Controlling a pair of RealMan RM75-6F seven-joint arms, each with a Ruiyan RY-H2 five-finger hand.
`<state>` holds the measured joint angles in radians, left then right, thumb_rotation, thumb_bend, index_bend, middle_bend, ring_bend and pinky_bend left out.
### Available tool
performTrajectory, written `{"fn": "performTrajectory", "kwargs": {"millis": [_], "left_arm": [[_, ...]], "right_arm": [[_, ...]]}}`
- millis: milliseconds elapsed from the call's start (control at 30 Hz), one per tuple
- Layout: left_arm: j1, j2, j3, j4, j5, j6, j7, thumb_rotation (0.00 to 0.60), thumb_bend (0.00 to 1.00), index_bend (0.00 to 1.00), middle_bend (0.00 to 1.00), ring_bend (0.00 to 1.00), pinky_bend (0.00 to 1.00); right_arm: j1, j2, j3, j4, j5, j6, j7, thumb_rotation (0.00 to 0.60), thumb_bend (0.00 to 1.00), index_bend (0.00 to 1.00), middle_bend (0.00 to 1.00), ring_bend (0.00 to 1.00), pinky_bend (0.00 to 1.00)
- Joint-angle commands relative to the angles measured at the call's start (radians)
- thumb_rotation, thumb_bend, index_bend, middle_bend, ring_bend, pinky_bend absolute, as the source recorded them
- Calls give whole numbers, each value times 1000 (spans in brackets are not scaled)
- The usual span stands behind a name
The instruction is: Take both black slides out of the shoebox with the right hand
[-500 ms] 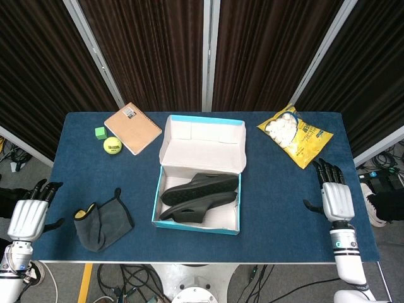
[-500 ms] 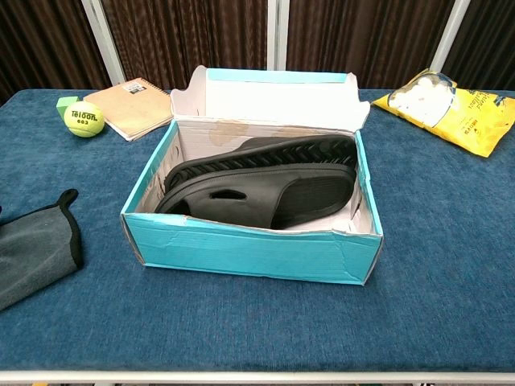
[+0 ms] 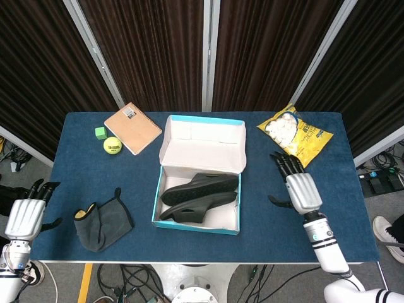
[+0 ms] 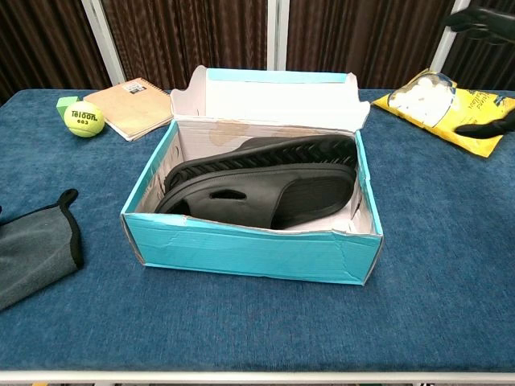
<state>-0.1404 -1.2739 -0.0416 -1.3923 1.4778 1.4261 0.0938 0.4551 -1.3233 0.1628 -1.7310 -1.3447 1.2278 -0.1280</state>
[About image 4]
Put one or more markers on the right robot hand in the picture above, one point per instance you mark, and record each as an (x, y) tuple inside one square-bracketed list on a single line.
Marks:
[(483, 22)]

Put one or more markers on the light blue shoe box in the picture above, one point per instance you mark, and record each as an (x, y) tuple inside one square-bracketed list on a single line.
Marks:
[(241, 249)]

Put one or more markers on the brown pleated curtain panel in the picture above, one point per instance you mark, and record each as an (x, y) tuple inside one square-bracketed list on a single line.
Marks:
[(362, 36), (40, 40), (491, 60), (181, 36)]

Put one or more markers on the yellow bag of cotton balls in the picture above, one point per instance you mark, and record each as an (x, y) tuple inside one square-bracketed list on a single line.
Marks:
[(475, 108)]

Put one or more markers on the brown spiral notebook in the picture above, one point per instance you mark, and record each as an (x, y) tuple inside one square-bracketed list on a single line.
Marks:
[(128, 108)]

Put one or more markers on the blue velvet tablecloth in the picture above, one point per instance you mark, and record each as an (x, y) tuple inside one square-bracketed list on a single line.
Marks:
[(241, 321)]

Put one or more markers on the yellow tennis ball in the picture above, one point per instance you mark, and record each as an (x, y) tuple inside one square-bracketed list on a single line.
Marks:
[(84, 126)]

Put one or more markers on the green foam block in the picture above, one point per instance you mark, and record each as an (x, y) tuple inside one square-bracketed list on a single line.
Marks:
[(62, 105)]

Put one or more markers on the grey cloth with black trim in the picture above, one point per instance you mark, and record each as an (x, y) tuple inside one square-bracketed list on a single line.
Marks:
[(32, 249)]

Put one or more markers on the white frame post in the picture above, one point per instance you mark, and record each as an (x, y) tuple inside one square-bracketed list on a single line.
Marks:
[(446, 52), (104, 44), (277, 32)]

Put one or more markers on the white table edge rail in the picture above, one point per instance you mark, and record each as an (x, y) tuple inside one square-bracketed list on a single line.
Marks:
[(241, 377)]

